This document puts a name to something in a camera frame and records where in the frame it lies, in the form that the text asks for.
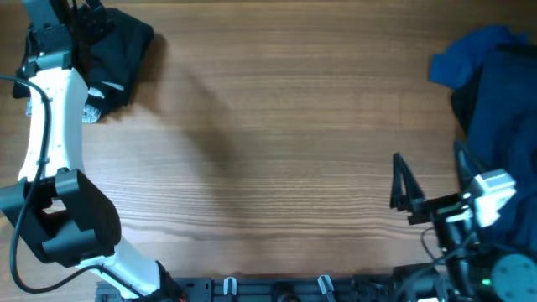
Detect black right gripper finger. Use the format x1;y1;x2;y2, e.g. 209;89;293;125
389;153;425;211
453;140;489;190

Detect black shorts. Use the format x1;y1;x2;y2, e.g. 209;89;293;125
12;6;155;122

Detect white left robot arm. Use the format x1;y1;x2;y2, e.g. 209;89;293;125
1;1;185;301

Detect dark navy garment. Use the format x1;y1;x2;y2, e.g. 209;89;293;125
451;44;536;250

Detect light blue folded jeans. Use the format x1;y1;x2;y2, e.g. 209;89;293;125
25;101;102;123

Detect blue shirt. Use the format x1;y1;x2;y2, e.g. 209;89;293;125
429;24;529;90

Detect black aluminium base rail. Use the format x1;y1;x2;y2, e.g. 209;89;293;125
95;274;404;302

